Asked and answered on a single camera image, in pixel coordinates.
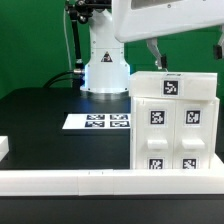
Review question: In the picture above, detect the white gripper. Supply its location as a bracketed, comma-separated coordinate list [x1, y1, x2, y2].
[112, 0, 224, 69]

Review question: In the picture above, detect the white cabinet top block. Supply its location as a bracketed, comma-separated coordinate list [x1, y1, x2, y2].
[129, 71, 217, 100]

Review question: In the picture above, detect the white cabinet body box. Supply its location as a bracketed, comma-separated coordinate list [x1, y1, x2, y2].
[130, 97, 219, 169]

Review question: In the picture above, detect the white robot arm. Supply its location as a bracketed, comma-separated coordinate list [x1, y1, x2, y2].
[76, 0, 224, 94]

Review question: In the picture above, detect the white base tag plate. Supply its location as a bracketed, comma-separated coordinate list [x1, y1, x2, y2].
[63, 113, 130, 130]

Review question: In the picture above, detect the white L-shaped obstacle fence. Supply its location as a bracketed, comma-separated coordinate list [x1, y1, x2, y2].
[0, 134, 224, 196]

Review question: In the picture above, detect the black cable bundle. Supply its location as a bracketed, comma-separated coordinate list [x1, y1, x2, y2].
[43, 70, 83, 89]

